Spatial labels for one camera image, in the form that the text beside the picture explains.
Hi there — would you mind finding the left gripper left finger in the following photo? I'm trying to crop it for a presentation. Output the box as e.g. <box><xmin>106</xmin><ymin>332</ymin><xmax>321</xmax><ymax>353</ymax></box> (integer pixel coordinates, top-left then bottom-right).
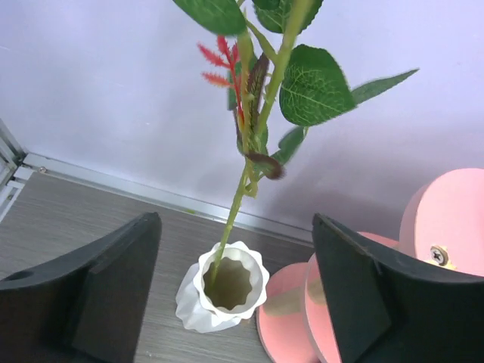
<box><xmin>1</xmin><ymin>213</ymin><xmax>162</xmax><ymax>362</ymax></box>

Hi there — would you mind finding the green leafy flower stem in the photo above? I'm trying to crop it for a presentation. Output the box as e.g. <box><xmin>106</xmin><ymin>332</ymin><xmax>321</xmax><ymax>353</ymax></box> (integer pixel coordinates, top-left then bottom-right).
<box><xmin>178</xmin><ymin>0</ymin><xmax>410</xmax><ymax>278</ymax></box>

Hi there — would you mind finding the pink three-tier shelf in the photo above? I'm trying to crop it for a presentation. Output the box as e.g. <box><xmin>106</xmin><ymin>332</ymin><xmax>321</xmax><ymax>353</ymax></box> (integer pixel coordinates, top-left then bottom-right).
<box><xmin>256</xmin><ymin>168</ymin><xmax>483</xmax><ymax>362</ymax></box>

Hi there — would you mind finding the white ribbed ceramic vase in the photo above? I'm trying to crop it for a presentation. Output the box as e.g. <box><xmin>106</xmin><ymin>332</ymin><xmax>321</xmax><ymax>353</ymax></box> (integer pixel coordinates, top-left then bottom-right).
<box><xmin>175</xmin><ymin>241</ymin><xmax>270</xmax><ymax>334</ymax></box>

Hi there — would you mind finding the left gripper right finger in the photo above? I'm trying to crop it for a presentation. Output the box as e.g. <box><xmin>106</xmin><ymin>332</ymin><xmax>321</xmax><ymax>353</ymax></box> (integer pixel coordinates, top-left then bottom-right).
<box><xmin>312</xmin><ymin>214</ymin><xmax>483</xmax><ymax>363</ymax></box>

